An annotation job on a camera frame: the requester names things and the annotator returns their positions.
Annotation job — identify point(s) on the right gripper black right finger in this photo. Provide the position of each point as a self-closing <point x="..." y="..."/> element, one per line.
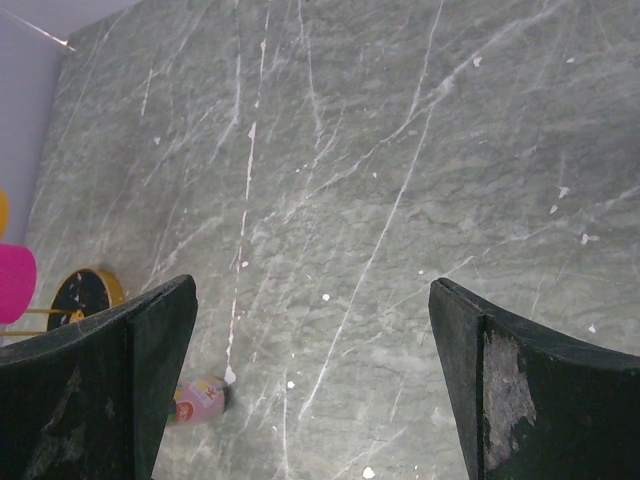
<point x="530" y="402"/>

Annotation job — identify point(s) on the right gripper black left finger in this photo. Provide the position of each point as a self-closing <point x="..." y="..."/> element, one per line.
<point x="90" y="400"/>

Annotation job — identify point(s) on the yellow wine glass rear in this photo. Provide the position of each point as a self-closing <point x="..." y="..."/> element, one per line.
<point x="4" y="212"/>

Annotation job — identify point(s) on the small pink bottle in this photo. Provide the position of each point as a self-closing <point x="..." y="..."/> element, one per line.
<point x="198" y="400"/>

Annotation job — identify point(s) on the gold wire glass rack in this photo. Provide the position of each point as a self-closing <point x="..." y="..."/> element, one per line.
<point x="83" y="293"/>

